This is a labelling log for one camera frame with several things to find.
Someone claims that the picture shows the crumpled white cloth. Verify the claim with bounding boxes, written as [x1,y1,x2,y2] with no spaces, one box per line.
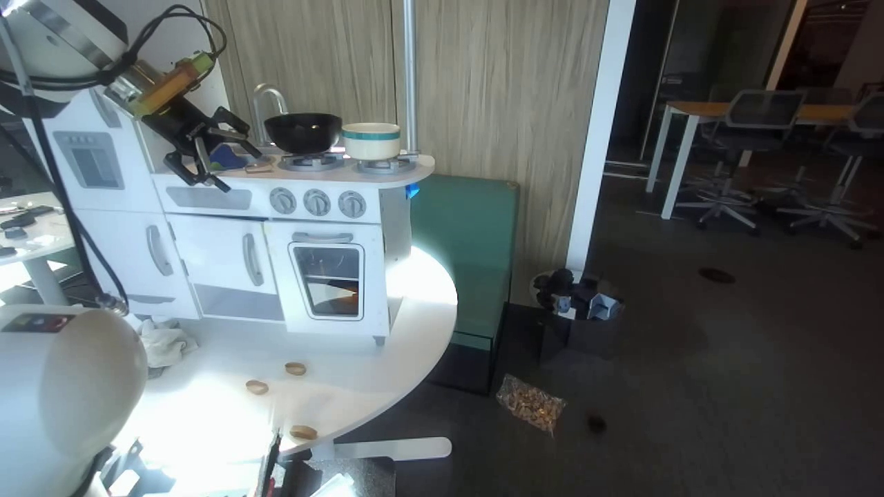
[136,320,200,370]

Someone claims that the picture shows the tan mesh bag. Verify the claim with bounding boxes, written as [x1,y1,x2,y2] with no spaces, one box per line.
[493,370,565,437]

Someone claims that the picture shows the dark office chair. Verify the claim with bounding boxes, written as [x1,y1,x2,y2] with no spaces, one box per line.
[775,91,884,247]
[674,88,803,233]

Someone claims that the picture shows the white cupboard door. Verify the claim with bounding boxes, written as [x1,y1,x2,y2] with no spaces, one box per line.
[167,215,279,298]

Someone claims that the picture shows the black floor gear pile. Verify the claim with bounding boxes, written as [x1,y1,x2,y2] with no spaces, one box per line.
[533,268,622,326]

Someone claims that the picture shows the grey stove knob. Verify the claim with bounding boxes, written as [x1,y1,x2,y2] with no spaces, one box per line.
[267,186,297,219]
[337,188,366,221]
[301,188,334,219]

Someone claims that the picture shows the white table foot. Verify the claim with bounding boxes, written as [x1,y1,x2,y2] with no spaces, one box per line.
[305,433,455,468]

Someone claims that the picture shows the grey stove burner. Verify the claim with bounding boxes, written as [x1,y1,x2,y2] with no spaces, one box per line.
[352,156,413,181]
[279,149,347,174]

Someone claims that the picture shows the white toy kitchen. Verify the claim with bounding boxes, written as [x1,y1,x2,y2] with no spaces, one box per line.
[37,80,435,353]

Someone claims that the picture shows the green sofa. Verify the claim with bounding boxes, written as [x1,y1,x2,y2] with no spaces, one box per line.
[409,174,518,353]

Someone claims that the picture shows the large white fridge door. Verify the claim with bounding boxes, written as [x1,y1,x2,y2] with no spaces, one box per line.
[43,91,167,215]

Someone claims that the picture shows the white pot green stripe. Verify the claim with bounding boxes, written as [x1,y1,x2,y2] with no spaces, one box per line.
[340,123,404,164]

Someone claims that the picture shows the small white fridge door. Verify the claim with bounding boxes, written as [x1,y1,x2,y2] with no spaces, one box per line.
[80,207,200,324]

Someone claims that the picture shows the round white table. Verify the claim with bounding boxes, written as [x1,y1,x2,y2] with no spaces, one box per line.
[0,244,460,497]

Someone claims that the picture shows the silver toy faucet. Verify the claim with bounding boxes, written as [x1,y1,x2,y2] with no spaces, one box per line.
[252,80,290,141]

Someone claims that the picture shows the tan wrist camera box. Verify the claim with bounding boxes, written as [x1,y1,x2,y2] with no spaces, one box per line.
[136,52,217,119]

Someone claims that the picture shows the white side table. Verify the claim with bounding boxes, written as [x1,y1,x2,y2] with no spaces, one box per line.
[0,190,80,313]

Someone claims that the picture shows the white pillar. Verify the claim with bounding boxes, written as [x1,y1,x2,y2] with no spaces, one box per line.
[564,0,640,286]

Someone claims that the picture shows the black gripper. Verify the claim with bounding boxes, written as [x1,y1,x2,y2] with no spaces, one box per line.
[147,94,264,193]

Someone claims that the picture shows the flat black device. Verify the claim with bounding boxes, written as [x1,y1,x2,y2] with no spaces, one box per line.
[0,206,55,233]

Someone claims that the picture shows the grey metal pole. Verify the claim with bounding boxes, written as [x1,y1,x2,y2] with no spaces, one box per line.
[399,0,420,156]

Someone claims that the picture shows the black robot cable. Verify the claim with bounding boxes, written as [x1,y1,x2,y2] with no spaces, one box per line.
[0,4,229,313]

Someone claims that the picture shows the white leg wooden desk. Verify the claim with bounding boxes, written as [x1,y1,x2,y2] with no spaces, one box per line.
[647,98,884,221]

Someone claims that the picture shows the white oven door with window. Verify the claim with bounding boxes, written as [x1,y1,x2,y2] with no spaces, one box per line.
[264,223,392,342]

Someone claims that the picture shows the black bowl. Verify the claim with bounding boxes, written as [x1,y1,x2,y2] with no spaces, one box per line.
[261,112,344,159]

